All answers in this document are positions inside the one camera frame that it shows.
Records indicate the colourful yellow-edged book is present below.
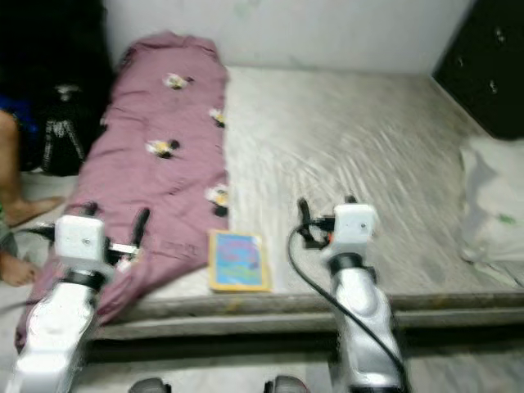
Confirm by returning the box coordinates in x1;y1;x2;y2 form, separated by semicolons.
207;229;273;293

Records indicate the white pillow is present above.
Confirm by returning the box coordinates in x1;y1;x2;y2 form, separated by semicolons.
458;135;524;287

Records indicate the beige quilted mattress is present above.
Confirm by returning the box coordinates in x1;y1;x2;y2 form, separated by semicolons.
98;65;524;341

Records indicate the pink cartoon print quilt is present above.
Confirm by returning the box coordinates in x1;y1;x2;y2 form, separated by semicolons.
15;31;232;353

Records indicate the person in grey shorts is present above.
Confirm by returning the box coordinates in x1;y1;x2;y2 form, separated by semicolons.
0;111;66;287

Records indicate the robot left leg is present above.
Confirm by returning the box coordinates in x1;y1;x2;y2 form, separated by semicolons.
127;378;173;393

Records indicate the robot leg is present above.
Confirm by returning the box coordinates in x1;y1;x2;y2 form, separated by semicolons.
127;378;173;393
262;375;312;393

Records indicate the robot right leg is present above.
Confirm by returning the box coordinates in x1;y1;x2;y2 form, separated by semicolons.
262;375;312;393

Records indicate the black drawer cabinet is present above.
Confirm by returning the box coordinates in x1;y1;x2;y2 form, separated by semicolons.
432;0;524;140

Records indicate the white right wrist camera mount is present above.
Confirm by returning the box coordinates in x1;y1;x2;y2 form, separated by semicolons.
322;202;377;263

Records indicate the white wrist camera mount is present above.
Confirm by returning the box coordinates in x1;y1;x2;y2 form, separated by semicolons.
322;202;377;263
54;215;111;275

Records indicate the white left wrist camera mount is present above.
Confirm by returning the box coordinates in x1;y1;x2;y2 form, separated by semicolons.
54;215;111;275

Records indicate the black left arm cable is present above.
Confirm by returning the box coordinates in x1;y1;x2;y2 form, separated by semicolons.
0;225;60;312

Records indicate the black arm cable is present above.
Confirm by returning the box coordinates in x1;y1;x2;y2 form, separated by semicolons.
287;221;410;386
0;225;60;312

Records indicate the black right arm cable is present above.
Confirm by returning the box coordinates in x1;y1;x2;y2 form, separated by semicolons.
287;221;410;386

